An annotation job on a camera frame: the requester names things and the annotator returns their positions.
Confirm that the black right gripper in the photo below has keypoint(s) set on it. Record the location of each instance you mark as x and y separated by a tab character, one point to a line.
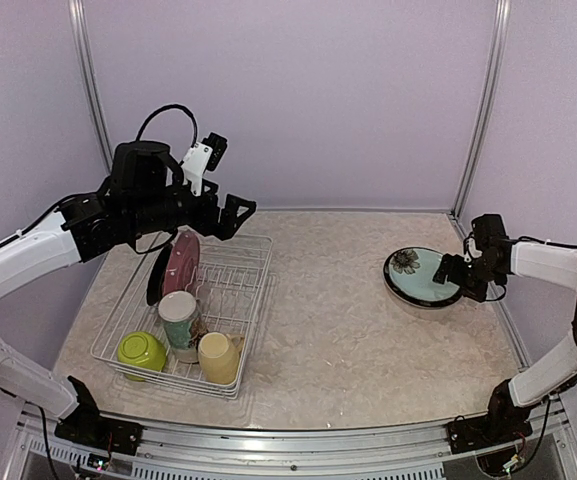
478	293

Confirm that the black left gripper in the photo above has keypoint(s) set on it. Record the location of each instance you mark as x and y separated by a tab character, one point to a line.
227	225

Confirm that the light teal flower plate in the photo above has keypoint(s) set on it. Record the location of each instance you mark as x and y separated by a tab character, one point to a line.
418	280

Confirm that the black rimmed striped plate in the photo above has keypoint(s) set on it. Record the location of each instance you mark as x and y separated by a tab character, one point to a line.
418	302

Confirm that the maroon pink plate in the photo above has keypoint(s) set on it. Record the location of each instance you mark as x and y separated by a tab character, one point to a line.
182	268

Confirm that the small black plate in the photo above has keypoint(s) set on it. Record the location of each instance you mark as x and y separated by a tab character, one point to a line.
157	276

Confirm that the floral patterned tall mug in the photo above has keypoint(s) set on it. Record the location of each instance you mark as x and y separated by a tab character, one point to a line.
183	324

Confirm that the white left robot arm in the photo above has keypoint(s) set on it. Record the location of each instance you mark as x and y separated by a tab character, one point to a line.
147	191

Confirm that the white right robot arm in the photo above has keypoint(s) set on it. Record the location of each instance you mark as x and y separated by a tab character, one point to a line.
555	266

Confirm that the yellow mug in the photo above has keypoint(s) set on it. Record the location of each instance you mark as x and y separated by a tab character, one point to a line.
219	356

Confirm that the lime green bowl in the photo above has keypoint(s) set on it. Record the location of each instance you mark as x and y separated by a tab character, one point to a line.
143	350

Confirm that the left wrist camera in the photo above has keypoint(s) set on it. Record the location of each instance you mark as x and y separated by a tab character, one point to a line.
203	156

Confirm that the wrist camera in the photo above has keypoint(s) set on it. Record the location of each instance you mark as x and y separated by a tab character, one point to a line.
487	230
203	156

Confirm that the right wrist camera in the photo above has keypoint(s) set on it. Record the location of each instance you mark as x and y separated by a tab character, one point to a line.
487	230

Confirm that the white wire dish rack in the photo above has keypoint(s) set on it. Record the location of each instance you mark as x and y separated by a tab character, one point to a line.
230	285

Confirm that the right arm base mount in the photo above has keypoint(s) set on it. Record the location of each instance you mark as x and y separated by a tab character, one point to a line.
488	430

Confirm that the aluminium front frame rail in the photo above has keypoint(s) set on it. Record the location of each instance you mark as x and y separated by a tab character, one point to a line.
169	450

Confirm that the left aluminium corner post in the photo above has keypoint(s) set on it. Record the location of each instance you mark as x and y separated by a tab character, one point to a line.
86	65

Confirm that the aluminium corner post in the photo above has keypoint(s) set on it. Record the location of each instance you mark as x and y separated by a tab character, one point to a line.
86	65
485	108

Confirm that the right aluminium corner post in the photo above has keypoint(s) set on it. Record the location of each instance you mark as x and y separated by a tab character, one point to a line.
485	108

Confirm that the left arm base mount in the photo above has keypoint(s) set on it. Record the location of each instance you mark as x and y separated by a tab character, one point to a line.
85	425

